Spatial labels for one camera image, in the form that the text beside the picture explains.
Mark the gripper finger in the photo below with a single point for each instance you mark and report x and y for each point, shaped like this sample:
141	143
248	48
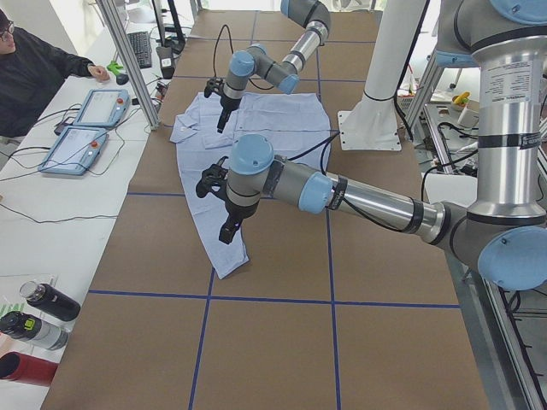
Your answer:
237	226
226	115
221	122
226	234

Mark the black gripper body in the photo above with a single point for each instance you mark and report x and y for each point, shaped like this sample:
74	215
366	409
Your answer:
236	209
225	105

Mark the light blue striped shirt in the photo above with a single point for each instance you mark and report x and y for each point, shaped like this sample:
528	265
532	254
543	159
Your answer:
296	125

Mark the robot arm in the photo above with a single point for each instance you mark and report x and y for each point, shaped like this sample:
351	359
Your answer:
502	235
314	18

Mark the person's hand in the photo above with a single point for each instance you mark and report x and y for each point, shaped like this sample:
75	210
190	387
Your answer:
99	73

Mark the black keyboard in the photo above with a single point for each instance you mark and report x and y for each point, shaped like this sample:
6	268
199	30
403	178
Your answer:
140	43

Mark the upper blue teach pendant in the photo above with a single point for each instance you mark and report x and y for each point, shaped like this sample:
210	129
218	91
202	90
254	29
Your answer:
103	108

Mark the blue teach pendant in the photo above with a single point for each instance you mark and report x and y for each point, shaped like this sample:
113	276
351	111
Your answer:
103	108
75	151

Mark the green plastic object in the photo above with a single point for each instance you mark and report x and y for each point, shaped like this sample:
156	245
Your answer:
115	68

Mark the lower blue teach pendant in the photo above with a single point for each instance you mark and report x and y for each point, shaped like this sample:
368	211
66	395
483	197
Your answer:
75	151

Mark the black water bottle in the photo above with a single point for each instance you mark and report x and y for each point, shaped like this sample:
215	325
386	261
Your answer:
49	300

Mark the person in black jacket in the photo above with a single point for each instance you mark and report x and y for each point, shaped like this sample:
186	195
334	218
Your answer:
32	72

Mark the yellow banana toy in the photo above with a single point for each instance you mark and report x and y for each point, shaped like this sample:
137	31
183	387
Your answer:
462	99

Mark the red bottle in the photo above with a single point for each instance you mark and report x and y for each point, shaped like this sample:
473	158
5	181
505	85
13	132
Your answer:
27	369

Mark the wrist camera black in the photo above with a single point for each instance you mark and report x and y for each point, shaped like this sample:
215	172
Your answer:
213	180
214	85

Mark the white central pedestal column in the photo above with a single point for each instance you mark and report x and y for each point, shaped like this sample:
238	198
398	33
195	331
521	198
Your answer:
372	123

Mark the aluminium frame post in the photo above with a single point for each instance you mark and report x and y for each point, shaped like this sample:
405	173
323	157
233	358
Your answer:
129	60

